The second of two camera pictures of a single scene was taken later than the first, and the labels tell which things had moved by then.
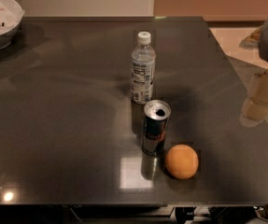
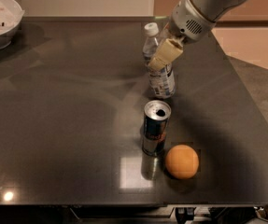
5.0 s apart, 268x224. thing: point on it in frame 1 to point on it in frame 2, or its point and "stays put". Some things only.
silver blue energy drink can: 157,116 stays put
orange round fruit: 182,161 stays put
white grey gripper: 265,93 to 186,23
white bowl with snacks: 3,16 stays put
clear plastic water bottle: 142,70 to 162,81
